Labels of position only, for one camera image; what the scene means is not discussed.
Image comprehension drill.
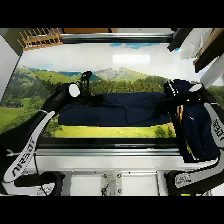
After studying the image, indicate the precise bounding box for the navy blue garment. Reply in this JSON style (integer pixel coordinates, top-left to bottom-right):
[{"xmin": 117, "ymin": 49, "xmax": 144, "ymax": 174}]
[{"xmin": 57, "ymin": 91, "xmax": 173, "ymax": 128}]

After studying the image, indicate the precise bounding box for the navy striped garment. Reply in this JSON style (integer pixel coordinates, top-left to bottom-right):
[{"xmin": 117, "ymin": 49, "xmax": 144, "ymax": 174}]
[{"xmin": 162, "ymin": 78, "xmax": 222, "ymax": 164}]

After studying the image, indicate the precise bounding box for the wooden rack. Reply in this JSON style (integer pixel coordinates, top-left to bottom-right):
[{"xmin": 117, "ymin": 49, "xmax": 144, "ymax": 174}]
[{"xmin": 17, "ymin": 28, "xmax": 64, "ymax": 51}]

